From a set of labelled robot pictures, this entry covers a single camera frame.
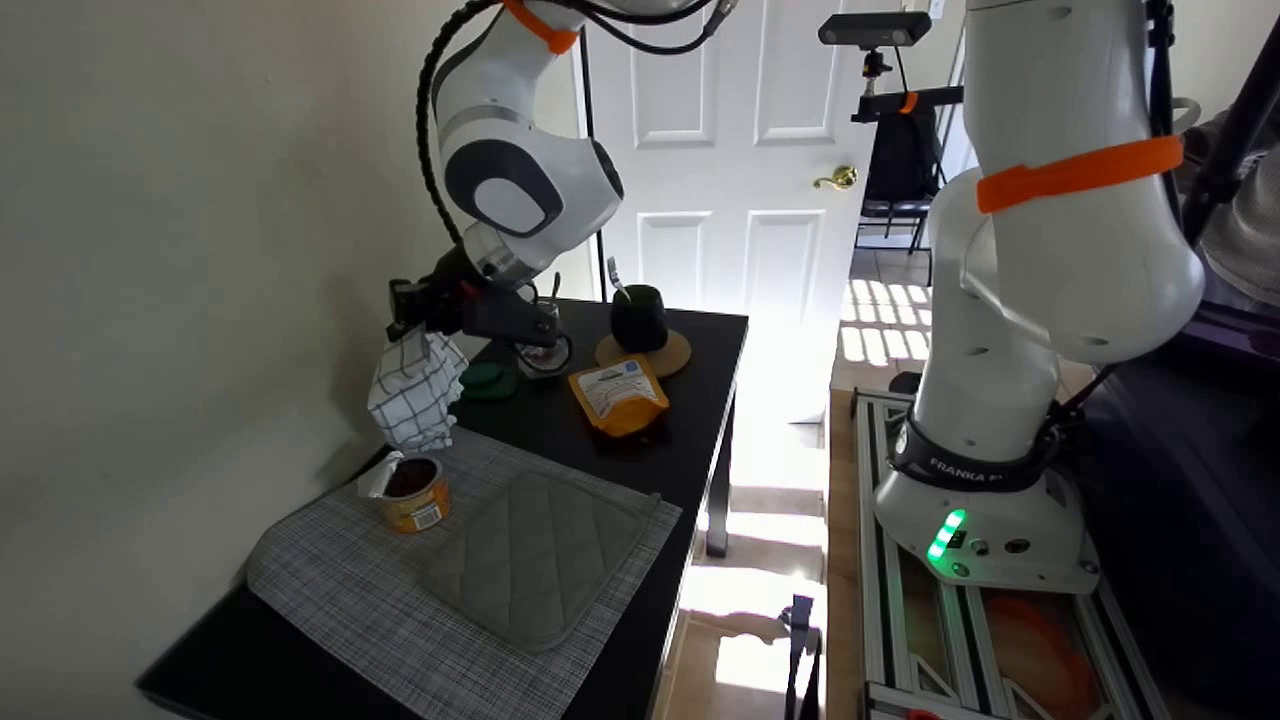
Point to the grey quilted pot holder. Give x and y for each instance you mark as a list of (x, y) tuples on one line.
[(540, 562)]

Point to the clear glass jar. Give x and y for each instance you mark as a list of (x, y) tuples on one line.
[(545, 359)]

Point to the black folding chair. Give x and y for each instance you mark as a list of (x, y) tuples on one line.
[(904, 173)]

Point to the orange tin can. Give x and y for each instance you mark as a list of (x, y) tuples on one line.
[(417, 503)]

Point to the black blue clamp stand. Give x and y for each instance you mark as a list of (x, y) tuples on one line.
[(800, 643)]

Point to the black table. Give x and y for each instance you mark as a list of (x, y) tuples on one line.
[(265, 674)]

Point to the brass door knob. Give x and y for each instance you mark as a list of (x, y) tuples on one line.
[(836, 178)]

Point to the round cork coaster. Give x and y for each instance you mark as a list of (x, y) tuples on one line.
[(664, 361)]

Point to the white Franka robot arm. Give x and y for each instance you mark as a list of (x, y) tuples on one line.
[(1064, 266)]

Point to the grey woven placemat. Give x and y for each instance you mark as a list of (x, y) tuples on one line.
[(333, 585)]

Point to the white checked towel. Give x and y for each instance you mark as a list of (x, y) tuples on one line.
[(417, 395)]

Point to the dark upholstered furniture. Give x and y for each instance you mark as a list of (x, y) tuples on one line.
[(1187, 532)]

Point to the black stereo camera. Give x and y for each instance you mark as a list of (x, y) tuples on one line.
[(875, 30)]

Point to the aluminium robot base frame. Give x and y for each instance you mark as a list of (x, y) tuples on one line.
[(904, 627)]

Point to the green round lid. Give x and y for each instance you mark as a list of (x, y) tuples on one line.
[(491, 381)]

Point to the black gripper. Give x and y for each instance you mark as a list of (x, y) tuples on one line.
[(486, 304)]

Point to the black mug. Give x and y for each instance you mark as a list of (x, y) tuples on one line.
[(642, 317)]

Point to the white panel door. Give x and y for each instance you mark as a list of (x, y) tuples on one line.
[(747, 161)]

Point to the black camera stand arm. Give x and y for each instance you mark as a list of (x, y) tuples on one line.
[(914, 100)]

